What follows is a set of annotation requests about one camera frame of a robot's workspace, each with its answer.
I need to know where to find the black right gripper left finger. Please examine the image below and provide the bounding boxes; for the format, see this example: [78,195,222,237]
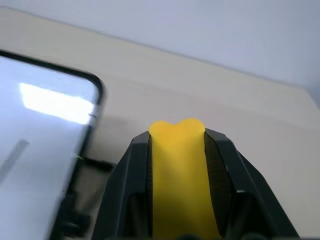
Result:
[97,131,156,240]

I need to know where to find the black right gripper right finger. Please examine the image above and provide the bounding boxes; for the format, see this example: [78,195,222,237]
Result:
[202,128,293,240]

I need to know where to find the yellow foam eraser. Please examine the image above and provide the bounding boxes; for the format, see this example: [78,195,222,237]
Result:
[148,117,223,240]

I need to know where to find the black-framed glossy screen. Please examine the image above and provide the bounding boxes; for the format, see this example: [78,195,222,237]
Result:
[0,49,118,240]

